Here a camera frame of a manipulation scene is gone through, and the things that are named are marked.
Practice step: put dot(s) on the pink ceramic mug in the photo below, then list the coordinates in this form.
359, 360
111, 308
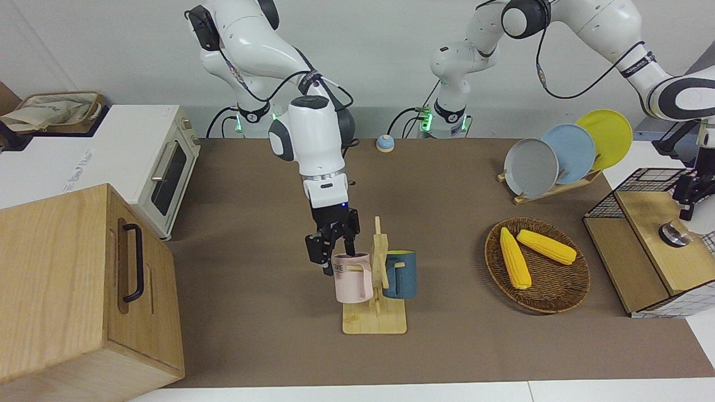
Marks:
351, 282

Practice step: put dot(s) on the brown storage tray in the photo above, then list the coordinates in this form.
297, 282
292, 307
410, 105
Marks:
96, 114

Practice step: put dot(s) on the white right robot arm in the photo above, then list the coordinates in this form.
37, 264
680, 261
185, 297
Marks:
313, 139

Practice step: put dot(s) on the yellow plate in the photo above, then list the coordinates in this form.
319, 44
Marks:
611, 134

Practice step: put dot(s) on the black stand pole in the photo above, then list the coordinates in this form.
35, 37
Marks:
667, 142

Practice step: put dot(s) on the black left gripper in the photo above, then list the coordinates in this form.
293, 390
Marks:
706, 173

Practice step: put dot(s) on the grey plate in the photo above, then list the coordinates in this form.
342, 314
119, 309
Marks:
530, 168

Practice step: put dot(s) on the brown table mat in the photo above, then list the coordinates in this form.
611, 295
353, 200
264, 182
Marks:
251, 335

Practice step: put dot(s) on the white toaster oven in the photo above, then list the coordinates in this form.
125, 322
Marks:
139, 145

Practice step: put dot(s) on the brown wicker basket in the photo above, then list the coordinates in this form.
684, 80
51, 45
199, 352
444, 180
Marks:
550, 290

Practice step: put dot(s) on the yellow corn cob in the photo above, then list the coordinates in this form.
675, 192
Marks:
516, 262
547, 247

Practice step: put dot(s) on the wooden cabinet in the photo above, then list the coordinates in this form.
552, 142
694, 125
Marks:
56, 290

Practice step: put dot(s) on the beige cloth bag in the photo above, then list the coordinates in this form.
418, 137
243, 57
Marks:
50, 111

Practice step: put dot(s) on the small blue bell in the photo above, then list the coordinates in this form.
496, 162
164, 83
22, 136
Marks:
385, 144

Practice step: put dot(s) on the light blue plate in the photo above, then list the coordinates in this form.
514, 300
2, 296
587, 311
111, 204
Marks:
575, 153

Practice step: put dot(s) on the dark blue ceramic mug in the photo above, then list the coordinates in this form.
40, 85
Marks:
403, 276

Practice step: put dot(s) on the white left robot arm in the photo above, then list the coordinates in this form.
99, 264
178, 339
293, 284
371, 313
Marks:
609, 22

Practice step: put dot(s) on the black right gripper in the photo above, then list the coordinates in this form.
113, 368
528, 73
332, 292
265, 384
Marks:
330, 219

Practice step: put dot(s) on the white cup steel base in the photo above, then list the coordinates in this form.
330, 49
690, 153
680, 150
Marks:
675, 234

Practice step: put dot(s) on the wooden mug tree stand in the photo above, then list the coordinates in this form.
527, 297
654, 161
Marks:
374, 318

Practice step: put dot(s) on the wooden plate rack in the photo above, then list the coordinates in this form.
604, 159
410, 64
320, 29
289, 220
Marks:
558, 188

